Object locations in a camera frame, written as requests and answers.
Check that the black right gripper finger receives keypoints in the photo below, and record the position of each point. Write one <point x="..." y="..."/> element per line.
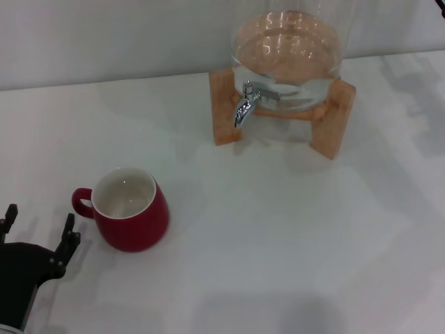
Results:
<point x="442" y="6"/>

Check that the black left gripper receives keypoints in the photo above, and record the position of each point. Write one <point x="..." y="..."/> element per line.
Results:
<point x="21" y="271"/>

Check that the red ceramic cup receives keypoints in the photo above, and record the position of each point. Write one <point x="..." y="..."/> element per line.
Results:
<point x="139" y="226"/>

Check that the chrome faucet tap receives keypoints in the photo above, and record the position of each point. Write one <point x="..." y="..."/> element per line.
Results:
<point x="245" y="106"/>

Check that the wooden dispenser stand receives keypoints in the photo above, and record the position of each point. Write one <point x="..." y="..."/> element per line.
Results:
<point x="330" y="115"/>

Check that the clear glass water dispenser jar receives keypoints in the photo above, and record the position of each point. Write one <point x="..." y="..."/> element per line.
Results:
<point x="288" y="45"/>

